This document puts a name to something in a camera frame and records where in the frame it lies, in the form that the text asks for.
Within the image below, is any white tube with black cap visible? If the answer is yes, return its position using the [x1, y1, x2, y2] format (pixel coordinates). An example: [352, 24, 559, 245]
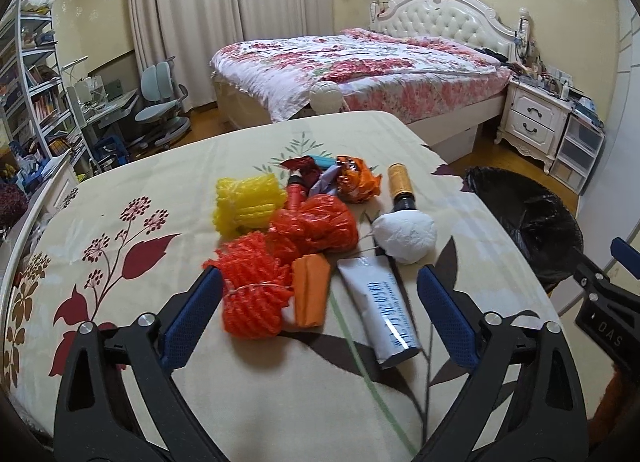
[337, 256, 421, 369]

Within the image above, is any orange foam fruit net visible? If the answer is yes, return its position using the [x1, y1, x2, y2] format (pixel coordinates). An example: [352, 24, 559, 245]
[202, 231, 293, 340]

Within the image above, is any yellow foam fruit net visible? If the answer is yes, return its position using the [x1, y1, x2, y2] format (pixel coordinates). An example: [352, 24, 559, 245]
[213, 173, 286, 240]

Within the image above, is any orange plastic bag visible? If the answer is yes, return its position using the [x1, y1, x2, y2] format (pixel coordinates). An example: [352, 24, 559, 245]
[266, 195, 359, 264]

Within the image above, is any red bottle with black cap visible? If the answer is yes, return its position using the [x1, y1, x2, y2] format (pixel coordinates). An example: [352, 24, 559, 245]
[285, 173, 308, 211]

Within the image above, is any orange snack wrapper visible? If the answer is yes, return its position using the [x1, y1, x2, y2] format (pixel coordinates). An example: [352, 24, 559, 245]
[336, 156, 382, 203]

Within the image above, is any dark red wrapper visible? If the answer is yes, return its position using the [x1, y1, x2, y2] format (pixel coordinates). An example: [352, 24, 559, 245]
[280, 156, 322, 189]

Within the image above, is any teal and white box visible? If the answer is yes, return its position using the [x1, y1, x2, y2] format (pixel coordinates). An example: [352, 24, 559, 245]
[310, 156, 336, 171]

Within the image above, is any gold bottle with black cap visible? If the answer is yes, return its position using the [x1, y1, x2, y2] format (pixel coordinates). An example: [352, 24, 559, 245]
[387, 163, 416, 212]

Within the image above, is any floral bed sheet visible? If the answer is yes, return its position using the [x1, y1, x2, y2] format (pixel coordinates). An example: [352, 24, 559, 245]
[1, 112, 593, 461]

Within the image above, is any plastic drawer unit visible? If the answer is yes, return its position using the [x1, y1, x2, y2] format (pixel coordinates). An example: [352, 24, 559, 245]
[550, 114, 605, 195]

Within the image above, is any white nightstand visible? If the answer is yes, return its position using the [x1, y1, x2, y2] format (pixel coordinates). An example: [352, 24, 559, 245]
[495, 78, 570, 175]

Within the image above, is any study desk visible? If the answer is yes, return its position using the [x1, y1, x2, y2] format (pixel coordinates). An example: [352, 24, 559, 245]
[66, 77, 140, 149]

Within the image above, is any light blue desk chair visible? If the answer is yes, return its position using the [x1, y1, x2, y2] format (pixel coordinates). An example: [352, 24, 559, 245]
[130, 56, 191, 150]

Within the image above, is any bed with floral quilt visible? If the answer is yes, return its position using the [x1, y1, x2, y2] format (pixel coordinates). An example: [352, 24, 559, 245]
[210, 28, 512, 159]

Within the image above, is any white bookshelf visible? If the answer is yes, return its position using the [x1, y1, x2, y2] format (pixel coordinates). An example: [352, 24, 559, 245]
[1, 0, 92, 179]

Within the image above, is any white bedpost ball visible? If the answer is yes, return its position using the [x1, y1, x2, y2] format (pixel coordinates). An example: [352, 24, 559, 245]
[309, 81, 345, 115]

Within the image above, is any white tufted headboard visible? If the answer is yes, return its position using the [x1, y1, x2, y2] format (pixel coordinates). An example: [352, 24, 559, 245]
[369, 0, 516, 62]

